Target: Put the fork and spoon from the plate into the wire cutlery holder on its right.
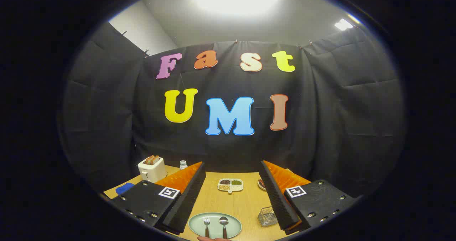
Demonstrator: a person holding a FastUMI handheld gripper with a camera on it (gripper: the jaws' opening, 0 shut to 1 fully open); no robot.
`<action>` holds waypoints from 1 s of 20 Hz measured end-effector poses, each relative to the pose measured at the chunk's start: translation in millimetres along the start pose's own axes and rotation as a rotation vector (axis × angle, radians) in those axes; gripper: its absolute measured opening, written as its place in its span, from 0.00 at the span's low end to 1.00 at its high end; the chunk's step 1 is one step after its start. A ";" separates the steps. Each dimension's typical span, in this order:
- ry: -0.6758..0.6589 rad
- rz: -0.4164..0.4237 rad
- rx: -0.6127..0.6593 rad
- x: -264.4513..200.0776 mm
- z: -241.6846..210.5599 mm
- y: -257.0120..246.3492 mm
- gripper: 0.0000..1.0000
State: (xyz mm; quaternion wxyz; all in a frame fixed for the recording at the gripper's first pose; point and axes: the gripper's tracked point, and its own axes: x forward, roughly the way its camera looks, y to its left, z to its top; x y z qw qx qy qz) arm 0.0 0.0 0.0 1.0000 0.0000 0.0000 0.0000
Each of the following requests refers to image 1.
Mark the blue cloth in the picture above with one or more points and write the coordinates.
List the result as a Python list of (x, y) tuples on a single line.
[(124, 188)]

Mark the brown toast slice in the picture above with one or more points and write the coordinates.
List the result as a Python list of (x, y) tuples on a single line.
[(149, 160), (156, 159)]

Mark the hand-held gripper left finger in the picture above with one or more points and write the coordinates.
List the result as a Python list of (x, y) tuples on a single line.
[(188, 201)]

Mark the white toaster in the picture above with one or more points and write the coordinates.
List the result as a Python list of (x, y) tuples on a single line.
[(153, 172)]

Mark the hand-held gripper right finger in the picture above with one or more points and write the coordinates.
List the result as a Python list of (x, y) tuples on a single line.
[(281, 201)]

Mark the white divided tray with beans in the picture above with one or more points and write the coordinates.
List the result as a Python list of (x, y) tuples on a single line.
[(230, 185)]

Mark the small ceiling light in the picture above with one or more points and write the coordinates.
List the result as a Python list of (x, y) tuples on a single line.
[(343, 24)]

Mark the small clear bottle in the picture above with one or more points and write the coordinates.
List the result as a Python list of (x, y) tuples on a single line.
[(183, 165)]

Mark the green plate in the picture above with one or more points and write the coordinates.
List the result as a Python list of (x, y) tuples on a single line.
[(197, 226)]

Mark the white plate with food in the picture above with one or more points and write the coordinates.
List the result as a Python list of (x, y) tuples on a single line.
[(262, 184)]

